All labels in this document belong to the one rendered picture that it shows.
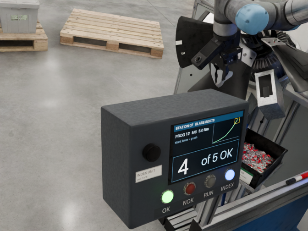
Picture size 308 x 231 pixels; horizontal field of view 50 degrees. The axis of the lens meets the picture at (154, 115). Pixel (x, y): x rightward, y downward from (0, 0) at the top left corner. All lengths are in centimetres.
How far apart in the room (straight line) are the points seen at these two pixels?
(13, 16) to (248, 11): 313
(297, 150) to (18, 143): 183
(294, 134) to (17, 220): 166
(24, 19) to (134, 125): 340
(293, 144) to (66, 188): 141
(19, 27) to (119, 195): 340
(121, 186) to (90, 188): 159
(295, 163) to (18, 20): 296
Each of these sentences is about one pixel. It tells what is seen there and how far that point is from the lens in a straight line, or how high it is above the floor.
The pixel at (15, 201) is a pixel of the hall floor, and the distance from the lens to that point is 209.
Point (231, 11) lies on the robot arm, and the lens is 98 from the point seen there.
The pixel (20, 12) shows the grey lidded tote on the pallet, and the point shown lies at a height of 38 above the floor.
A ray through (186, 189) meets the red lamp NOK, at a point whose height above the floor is 112.
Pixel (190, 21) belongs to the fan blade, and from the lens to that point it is 149.
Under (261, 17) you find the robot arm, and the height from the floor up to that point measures 133.
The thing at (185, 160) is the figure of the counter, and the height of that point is 117.
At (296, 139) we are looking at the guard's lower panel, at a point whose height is 50.
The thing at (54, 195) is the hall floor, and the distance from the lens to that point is 210.
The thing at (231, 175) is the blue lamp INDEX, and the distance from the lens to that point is 67.
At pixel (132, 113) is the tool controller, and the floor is 124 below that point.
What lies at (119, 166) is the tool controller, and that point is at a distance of 55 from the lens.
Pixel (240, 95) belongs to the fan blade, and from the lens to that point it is 129.
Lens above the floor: 153
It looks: 32 degrees down
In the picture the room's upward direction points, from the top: 12 degrees clockwise
